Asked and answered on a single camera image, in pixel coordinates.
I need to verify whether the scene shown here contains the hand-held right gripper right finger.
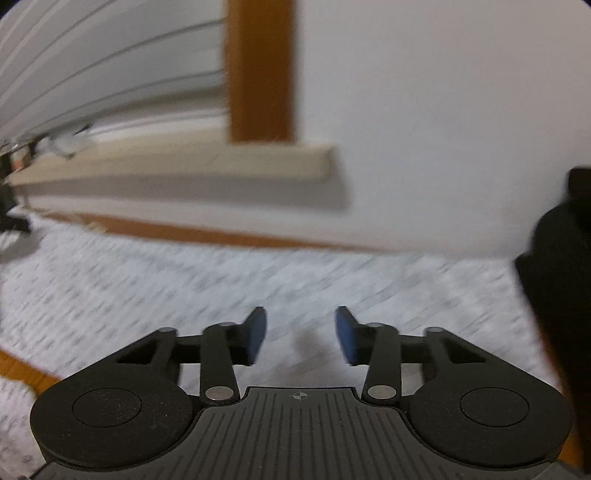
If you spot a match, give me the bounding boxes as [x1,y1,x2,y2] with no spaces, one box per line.
[334,305,488,408]

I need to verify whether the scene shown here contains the black power adapter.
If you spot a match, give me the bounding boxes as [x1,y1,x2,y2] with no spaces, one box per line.
[0,185,32,235]

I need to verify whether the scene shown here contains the white patterned garment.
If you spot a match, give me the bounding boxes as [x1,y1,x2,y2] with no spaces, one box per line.
[0,208,566,480]

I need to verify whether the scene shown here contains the grey window blind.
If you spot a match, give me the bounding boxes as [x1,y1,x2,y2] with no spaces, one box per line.
[0,0,227,139]

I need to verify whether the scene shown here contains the beige windowsill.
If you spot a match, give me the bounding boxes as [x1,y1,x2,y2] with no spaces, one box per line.
[7,142,340,190]

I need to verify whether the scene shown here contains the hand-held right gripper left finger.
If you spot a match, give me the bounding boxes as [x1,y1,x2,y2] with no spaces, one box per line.
[115,306,269,407]

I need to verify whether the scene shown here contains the wooden window frame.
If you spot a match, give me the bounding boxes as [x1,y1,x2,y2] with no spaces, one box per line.
[224,0,296,143]

